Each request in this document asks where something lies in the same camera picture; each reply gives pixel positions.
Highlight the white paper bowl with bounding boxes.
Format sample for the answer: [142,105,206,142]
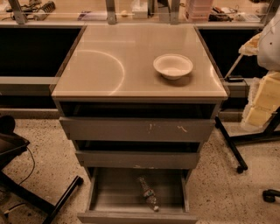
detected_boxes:
[153,53,193,81]

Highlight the middle grey drawer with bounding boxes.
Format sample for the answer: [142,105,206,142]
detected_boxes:
[75,141,200,169]

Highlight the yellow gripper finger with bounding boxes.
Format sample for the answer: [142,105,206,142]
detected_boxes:
[241,71,280,129]

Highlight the white box on shelf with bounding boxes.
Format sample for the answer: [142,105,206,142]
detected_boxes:
[130,0,148,19]

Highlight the grey drawer cabinet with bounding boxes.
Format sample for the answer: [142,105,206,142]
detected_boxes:
[49,24,231,176]

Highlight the grey drawer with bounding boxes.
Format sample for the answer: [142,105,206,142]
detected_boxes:
[78,168,197,224]
[59,102,218,142]
[75,141,200,169]

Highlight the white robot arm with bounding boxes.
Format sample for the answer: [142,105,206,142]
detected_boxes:
[239,9,280,130]

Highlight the bottom grey drawer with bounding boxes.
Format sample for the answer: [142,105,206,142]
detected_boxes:
[78,168,197,224]

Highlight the black cable on floor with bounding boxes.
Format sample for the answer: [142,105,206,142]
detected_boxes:
[17,147,37,186]

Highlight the black stand base left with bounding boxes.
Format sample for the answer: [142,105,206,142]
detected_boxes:
[0,115,85,224]

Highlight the black caster wheel right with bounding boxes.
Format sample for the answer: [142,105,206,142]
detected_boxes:
[262,189,280,203]

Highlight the black stand base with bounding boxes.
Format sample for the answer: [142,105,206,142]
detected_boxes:
[215,108,280,173]
[0,115,85,224]

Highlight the black stand base right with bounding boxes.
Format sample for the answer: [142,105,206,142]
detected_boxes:
[215,108,280,173]

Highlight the top grey drawer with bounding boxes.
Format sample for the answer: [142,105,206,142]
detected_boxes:
[59,102,218,142]

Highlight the pink stacked bins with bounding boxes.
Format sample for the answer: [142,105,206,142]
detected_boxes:
[185,0,214,22]

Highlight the white pole with black base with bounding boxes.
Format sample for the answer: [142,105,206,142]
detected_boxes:
[224,54,243,81]

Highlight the clear plastic water bottle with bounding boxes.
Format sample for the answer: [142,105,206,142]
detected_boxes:
[138,176,159,212]

